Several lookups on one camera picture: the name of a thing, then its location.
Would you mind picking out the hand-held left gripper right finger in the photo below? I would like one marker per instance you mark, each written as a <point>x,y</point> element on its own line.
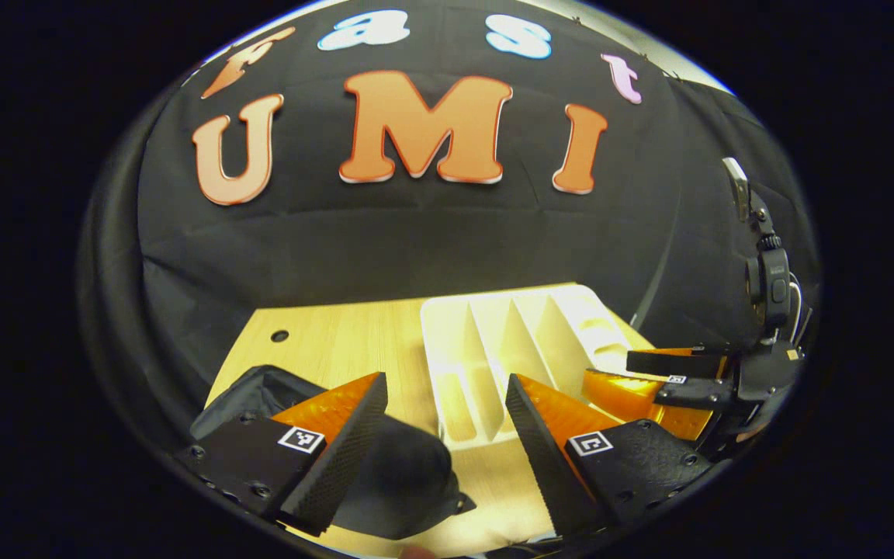
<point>548,466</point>

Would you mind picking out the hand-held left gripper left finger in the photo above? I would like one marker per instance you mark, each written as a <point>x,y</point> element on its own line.
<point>338,466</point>

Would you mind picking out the black schoolbag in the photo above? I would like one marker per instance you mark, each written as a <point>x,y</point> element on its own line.
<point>404,481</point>

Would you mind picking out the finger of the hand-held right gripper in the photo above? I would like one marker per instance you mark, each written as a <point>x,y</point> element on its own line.
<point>672,362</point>
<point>695,392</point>

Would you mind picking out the white bookshelf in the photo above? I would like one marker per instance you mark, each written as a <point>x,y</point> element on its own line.
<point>486,341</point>

